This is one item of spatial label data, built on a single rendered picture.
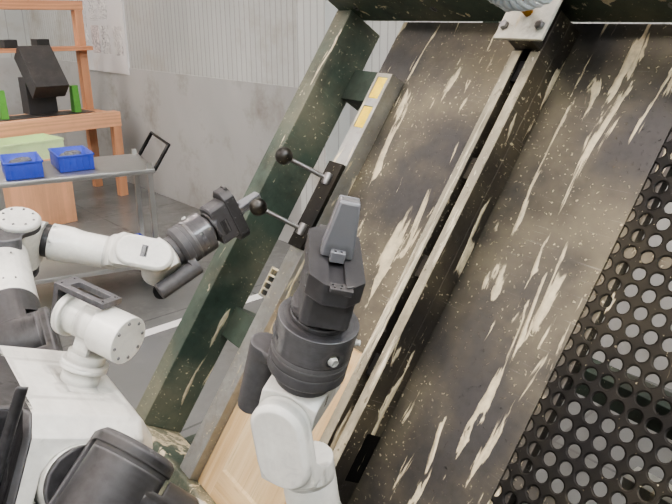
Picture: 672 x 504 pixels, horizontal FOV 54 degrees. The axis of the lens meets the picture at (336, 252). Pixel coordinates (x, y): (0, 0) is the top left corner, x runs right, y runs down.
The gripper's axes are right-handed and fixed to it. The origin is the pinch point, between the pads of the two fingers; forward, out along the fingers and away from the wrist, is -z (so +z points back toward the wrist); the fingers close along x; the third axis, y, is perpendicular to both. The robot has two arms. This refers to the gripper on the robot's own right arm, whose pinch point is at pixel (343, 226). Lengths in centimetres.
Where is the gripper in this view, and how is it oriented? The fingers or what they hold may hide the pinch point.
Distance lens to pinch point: 64.5
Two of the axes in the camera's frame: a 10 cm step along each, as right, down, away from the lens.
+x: -0.4, -5.0, 8.7
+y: 9.7, 1.8, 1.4
